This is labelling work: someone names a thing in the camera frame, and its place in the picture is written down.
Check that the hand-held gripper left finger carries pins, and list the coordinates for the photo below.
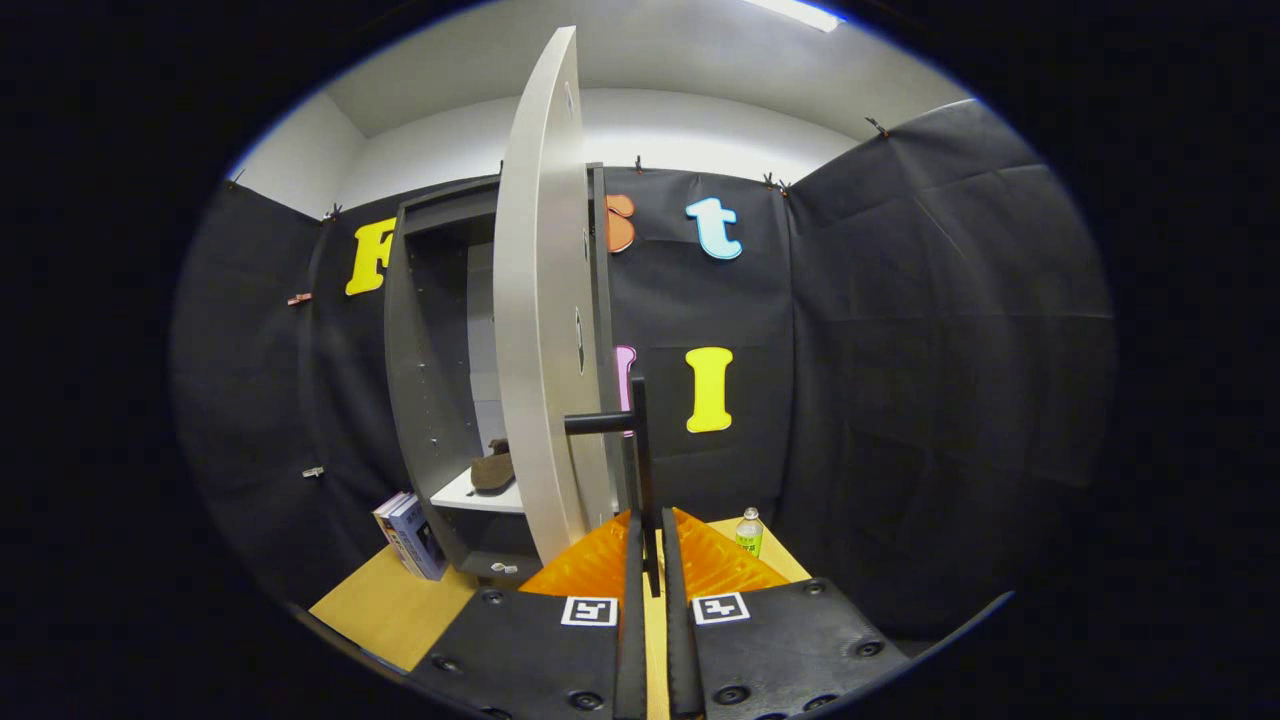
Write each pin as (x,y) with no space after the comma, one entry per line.
(520,650)

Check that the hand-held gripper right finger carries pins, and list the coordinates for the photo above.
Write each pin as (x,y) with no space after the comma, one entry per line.
(790,650)

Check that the ceiling light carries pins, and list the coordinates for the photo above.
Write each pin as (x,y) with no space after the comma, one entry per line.
(795,12)

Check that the beige shoe cabinet door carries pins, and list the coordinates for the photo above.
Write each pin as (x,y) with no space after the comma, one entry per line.
(545,300)

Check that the blue cover book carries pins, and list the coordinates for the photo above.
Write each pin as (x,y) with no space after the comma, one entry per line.
(422,540)

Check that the brown fuzzy shoe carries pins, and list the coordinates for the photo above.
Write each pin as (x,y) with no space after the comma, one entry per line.
(492,470)

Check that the grey shoe cabinet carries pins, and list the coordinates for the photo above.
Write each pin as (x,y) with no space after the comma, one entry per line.
(415,380)

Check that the black backdrop cloth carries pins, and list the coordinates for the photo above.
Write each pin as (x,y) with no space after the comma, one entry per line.
(950,350)

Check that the green label bottle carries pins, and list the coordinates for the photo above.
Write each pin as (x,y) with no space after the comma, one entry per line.
(750,535)

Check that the small white plastic piece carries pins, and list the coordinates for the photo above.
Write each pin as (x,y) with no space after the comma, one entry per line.
(503,568)

